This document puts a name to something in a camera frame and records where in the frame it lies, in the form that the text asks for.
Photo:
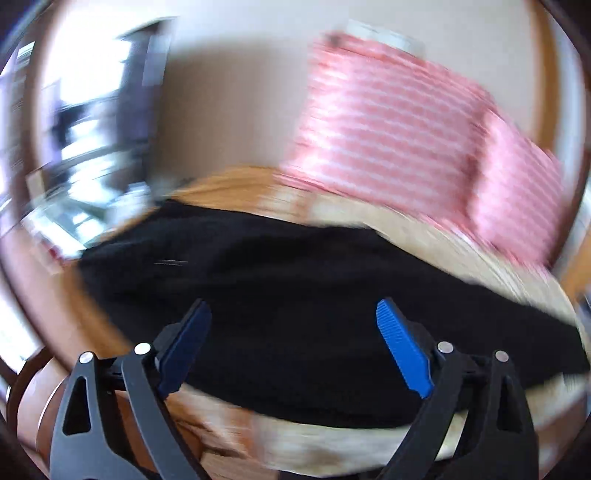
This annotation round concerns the black pants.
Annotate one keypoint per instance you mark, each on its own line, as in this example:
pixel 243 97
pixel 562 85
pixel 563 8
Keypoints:
pixel 286 286

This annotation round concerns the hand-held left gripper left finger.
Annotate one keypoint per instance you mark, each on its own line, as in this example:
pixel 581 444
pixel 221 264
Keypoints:
pixel 184 341

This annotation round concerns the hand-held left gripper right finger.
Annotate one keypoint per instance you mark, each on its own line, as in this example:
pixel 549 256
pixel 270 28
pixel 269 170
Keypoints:
pixel 404 346

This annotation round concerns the window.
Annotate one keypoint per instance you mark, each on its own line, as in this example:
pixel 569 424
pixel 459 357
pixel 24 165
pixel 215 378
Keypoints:
pixel 92 92

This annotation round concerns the cream patterned bedsheet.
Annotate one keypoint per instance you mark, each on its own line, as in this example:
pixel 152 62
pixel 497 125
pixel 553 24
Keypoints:
pixel 323 447

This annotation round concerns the pink polka dot pillow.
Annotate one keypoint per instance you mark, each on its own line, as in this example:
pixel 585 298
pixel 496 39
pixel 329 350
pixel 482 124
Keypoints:
pixel 378 129
pixel 517 194

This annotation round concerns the brown woven bed mat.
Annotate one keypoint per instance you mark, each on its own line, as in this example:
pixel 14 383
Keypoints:
pixel 231 189

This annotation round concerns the white wall socket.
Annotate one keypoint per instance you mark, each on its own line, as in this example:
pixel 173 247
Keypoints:
pixel 383 34

